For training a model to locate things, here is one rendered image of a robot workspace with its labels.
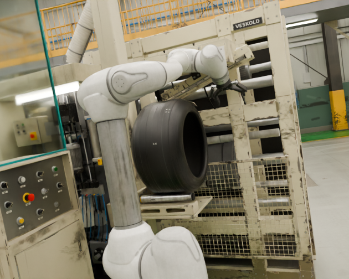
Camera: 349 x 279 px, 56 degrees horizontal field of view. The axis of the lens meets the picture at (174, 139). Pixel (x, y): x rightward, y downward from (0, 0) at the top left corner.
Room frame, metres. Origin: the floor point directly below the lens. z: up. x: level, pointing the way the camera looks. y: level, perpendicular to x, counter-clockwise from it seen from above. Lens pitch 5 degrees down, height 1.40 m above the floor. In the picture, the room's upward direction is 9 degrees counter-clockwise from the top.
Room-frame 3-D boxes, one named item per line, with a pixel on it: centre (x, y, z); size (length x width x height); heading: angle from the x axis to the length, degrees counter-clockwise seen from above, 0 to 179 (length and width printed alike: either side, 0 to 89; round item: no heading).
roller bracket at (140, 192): (2.11, 0.21, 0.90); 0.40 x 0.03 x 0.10; 156
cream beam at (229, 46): (2.26, -0.18, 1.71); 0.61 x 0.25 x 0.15; 66
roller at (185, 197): (1.91, 0.10, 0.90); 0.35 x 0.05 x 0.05; 66
